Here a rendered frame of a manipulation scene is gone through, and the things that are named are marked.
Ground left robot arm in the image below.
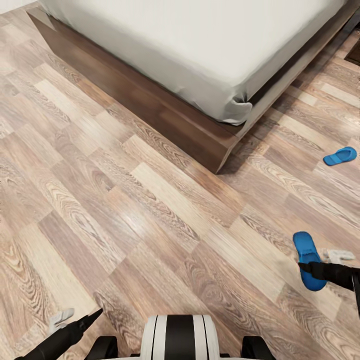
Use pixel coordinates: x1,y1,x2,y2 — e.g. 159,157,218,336
14,308,104,360

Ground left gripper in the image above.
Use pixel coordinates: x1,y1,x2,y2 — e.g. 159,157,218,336
37,308,104,360

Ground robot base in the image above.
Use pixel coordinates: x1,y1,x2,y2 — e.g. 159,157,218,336
86,336,274,360

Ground robot trunk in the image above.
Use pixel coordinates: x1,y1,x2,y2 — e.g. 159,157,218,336
140,314,220,360

